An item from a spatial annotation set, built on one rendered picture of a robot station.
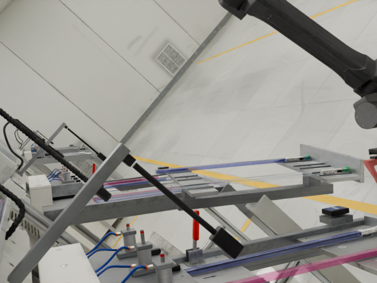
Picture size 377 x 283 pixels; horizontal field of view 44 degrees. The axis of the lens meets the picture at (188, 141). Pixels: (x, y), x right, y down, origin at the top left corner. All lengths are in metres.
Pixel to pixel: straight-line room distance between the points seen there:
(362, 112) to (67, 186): 1.32
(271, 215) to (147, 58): 7.45
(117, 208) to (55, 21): 7.00
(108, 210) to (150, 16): 7.33
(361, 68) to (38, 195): 1.27
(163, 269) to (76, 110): 7.78
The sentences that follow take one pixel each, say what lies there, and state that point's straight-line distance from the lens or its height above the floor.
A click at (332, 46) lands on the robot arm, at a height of 1.09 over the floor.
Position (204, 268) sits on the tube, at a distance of 0.92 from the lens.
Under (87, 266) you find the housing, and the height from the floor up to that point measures 1.24.
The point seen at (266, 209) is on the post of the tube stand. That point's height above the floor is 0.80.
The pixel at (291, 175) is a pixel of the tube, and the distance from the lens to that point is 1.30.
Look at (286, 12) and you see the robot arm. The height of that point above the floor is 1.21.
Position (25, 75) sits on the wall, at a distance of 8.38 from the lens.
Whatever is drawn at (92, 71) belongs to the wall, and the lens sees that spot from 8.47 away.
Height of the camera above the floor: 1.44
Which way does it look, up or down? 15 degrees down
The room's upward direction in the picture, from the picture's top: 48 degrees counter-clockwise
